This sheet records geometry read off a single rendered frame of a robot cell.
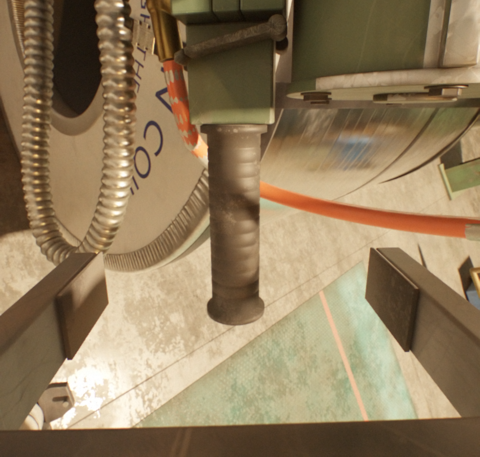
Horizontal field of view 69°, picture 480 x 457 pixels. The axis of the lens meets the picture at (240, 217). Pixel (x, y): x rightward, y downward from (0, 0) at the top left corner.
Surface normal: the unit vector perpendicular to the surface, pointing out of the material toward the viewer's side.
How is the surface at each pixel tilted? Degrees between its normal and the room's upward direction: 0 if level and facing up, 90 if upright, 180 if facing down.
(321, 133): 53
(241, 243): 40
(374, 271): 129
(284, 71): 45
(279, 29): 58
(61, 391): 25
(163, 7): 73
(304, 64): 115
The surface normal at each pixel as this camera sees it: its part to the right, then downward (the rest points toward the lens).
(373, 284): -1.00, 0.01
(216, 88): -0.14, 0.28
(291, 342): 0.65, -0.24
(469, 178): -0.69, 0.22
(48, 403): 0.36, 0.00
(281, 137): 0.65, 0.62
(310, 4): -0.95, 0.09
